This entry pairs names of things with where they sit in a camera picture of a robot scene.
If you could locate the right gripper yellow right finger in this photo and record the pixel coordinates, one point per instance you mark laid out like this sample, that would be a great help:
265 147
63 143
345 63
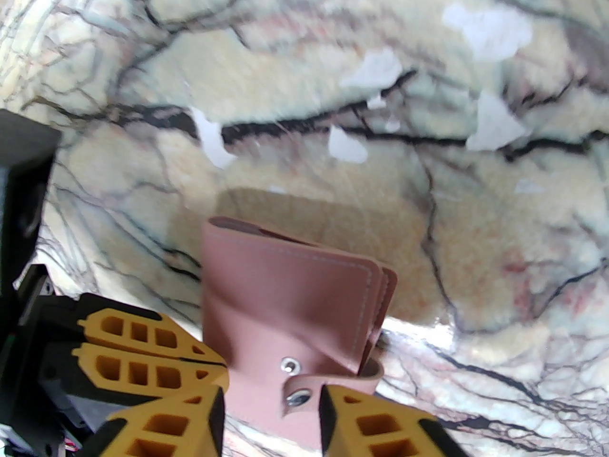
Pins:
342 412

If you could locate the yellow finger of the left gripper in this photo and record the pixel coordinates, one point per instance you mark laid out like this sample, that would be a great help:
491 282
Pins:
152 336
152 376

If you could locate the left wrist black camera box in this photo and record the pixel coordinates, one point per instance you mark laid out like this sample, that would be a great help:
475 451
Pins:
24 183

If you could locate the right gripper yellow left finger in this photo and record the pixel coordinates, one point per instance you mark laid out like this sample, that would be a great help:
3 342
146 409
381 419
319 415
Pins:
200 407

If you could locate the pink leather card holder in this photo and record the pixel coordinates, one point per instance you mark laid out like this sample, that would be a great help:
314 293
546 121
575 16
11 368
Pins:
285 303

